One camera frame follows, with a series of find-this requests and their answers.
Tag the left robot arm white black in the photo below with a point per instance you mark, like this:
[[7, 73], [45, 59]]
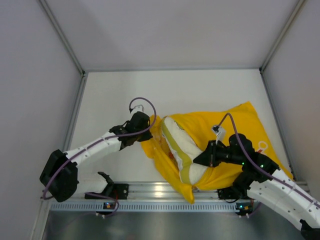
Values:
[[60, 175]]

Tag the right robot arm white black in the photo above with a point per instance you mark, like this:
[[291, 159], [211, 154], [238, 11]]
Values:
[[263, 180]]

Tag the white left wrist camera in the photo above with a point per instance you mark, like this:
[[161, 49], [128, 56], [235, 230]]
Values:
[[138, 108]]

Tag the white quilted pillow green band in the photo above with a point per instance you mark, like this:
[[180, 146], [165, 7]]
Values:
[[184, 151]]

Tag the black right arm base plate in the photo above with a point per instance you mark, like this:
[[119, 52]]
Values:
[[230, 195]]

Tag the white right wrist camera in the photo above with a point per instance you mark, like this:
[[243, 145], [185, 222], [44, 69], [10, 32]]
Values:
[[220, 133]]

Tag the aluminium front rail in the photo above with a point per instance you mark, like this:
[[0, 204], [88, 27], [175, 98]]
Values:
[[159, 191]]

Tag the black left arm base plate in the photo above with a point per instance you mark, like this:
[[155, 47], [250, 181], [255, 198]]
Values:
[[118, 191]]

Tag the perforated metal cable duct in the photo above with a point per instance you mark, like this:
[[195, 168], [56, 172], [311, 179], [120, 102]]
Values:
[[152, 206]]

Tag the aluminium right corner post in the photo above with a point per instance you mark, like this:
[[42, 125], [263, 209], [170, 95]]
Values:
[[288, 24]]

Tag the aluminium corner post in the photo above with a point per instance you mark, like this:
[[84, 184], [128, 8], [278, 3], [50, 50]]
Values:
[[288, 24], [61, 35]]

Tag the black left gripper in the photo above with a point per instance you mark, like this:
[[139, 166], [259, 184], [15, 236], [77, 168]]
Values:
[[144, 133]]

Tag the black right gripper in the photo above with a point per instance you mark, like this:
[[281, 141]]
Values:
[[213, 153]]

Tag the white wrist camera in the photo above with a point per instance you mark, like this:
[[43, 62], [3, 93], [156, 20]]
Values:
[[138, 108], [220, 133]]

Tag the aluminium left corner post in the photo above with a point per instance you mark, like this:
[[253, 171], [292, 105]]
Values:
[[61, 35]]

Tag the yellow pillowcase with white print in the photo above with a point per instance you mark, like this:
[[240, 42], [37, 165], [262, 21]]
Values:
[[199, 126]]

